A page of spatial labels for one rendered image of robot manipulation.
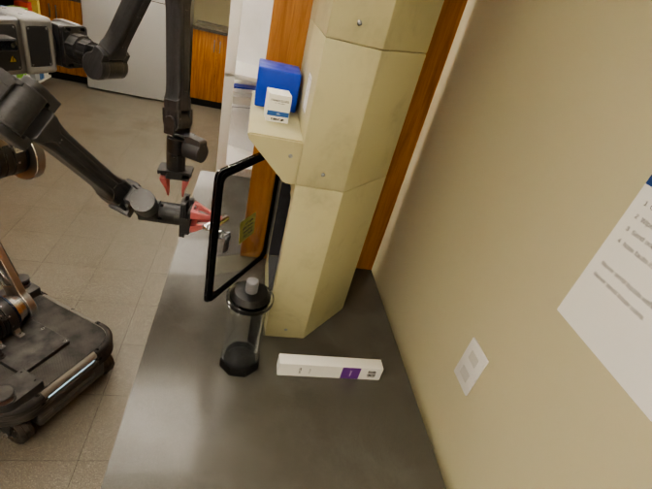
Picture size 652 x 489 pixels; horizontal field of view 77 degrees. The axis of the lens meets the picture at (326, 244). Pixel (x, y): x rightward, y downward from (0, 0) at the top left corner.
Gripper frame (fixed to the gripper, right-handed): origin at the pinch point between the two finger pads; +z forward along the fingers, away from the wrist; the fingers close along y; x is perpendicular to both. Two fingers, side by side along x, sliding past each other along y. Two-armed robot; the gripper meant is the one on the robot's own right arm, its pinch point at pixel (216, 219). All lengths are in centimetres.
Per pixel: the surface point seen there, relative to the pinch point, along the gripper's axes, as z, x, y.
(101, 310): -62, 86, -118
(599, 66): 60, -32, 58
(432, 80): 54, 21, 44
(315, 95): 17.1, -16.5, 40.4
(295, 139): 14.9, -15.5, 30.8
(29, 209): -140, 179, -117
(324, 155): 21.6, -16.2, 28.7
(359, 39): 23, -17, 52
